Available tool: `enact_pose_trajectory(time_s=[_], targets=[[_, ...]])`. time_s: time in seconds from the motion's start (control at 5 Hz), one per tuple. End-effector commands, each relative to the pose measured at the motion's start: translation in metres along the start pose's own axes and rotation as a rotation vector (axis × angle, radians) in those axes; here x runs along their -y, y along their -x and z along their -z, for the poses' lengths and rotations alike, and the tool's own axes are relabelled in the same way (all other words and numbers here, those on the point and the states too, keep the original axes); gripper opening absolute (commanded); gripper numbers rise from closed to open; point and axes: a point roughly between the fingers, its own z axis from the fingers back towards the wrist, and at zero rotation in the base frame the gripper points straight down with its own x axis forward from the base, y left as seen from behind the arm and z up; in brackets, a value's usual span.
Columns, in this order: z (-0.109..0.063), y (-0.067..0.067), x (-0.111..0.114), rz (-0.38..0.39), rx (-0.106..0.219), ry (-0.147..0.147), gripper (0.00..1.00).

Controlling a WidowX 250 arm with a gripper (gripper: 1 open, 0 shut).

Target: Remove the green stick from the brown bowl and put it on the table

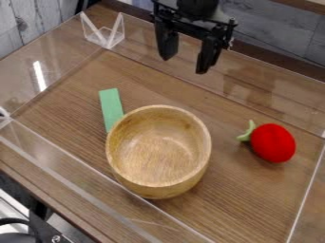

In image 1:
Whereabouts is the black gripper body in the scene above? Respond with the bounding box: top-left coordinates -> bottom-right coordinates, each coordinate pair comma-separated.
151,0 -> 238,48

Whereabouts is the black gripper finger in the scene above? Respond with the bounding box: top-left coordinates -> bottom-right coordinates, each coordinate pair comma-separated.
155,18 -> 179,61
195,35 -> 221,74

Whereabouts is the green flat stick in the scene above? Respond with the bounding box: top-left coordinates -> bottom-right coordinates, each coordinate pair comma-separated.
99,88 -> 125,131

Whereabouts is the brown wooden bowl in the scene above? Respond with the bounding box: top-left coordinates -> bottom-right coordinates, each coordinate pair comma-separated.
106,104 -> 213,199

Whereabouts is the red toy strawberry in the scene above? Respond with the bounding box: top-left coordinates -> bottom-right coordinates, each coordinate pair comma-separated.
237,120 -> 297,163

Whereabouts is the black metal stand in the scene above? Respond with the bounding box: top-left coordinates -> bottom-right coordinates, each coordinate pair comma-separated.
28,201 -> 74,243

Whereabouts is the clear acrylic corner bracket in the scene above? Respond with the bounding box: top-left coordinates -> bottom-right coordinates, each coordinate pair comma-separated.
80,11 -> 125,49

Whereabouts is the black cable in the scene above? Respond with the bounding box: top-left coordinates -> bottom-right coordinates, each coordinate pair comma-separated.
0,217 -> 38,243

